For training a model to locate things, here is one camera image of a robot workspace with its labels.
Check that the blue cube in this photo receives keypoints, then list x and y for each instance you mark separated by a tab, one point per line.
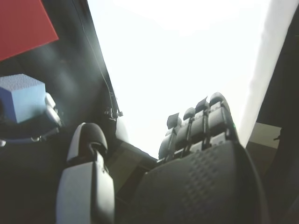
25	102

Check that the red cube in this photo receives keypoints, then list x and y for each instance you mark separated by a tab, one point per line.
21	25

